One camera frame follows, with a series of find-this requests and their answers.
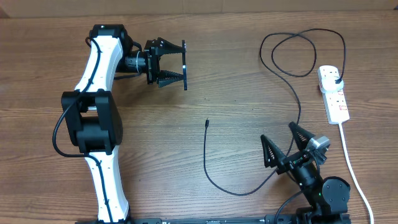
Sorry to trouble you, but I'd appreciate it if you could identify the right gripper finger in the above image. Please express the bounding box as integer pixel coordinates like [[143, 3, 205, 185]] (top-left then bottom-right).
[[261, 135, 286, 168], [289, 122, 315, 151]]

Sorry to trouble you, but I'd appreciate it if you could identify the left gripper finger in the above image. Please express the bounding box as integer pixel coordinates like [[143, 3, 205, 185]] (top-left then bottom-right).
[[157, 70, 183, 88], [155, 37, 183, 56]]

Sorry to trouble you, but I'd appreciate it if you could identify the smartphone with blue screen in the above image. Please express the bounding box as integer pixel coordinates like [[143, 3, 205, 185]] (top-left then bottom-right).
[[182, 40, 188, 91]]

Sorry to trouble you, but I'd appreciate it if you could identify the black USB charging cable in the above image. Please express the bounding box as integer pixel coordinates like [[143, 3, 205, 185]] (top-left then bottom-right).
[[203, 28, 347, 197]]

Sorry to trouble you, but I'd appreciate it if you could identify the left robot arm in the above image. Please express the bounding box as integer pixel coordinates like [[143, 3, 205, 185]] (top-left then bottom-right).
[[54, 24, 187, 223]]

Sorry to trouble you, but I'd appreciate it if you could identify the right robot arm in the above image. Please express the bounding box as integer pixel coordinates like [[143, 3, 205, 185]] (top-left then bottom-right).
[[261, 122, 351, 223]]

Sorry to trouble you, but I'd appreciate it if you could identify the white power strip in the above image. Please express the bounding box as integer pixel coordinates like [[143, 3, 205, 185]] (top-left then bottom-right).
[[317, 65, 349, 124]]

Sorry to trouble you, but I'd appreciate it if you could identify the white USB wall charger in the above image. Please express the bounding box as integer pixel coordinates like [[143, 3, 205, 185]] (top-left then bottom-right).
[[319, 77, 344, 94]]

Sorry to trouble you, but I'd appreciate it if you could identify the white power strip cord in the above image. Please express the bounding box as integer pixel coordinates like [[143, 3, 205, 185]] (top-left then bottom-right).
[[338, 122, 375, 224]]

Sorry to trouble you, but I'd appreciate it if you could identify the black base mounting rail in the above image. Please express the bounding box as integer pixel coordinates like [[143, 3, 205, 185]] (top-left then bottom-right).
[[75, 215, 351, 224]]

